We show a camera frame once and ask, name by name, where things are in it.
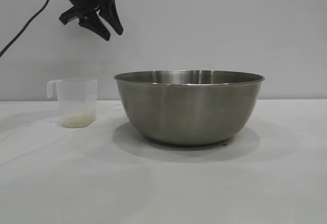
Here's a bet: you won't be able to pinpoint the translucent plastic measuring cup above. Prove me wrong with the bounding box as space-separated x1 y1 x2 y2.
46 78 98 128

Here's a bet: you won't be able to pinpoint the white rice grains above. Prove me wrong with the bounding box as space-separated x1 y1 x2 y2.
61 113 97 128

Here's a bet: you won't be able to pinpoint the stainless steel mixing bowl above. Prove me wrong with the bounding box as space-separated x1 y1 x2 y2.
113 69 265 146

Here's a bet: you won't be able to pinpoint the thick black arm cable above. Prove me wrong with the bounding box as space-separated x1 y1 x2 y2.
0 0 56 58

